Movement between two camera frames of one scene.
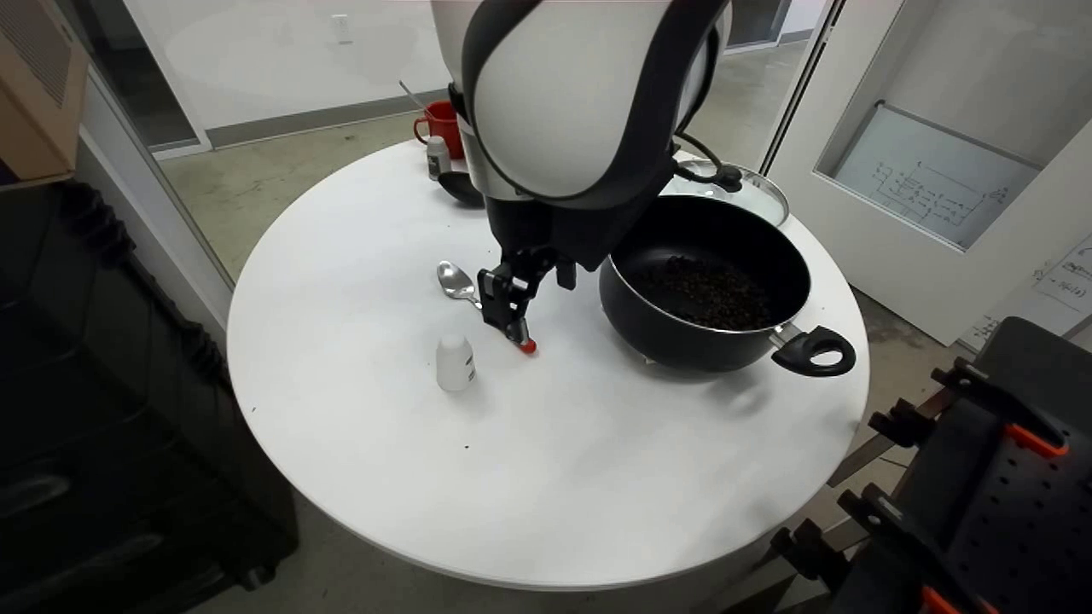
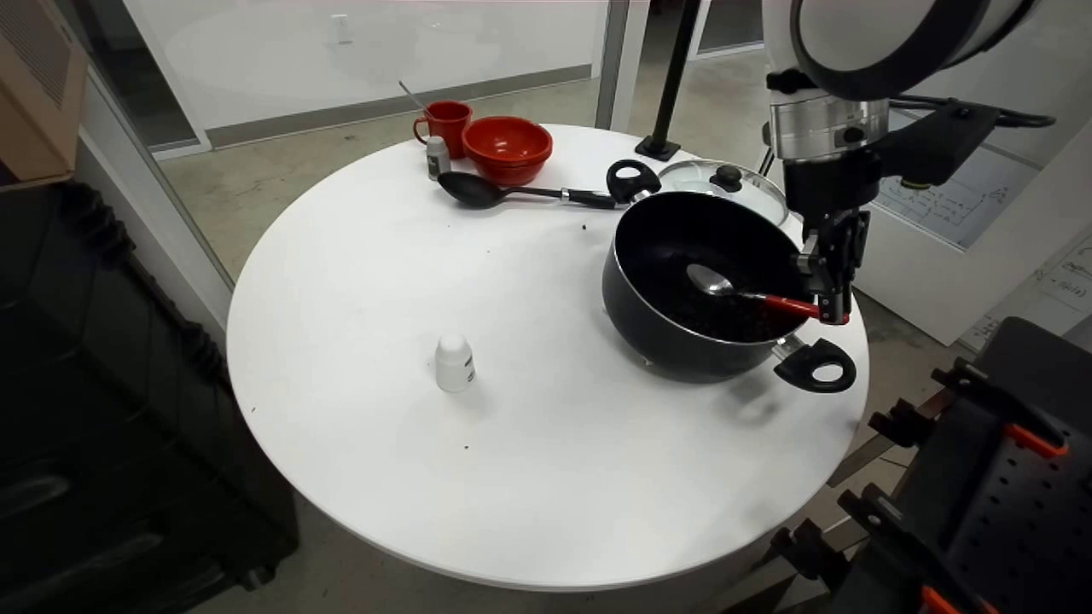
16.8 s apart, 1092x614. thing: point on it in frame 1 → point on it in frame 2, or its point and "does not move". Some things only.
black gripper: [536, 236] → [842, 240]
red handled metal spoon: [459, 285] → [714, 281]
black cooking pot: [707, 285] does not move
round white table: [388, 418] does not move
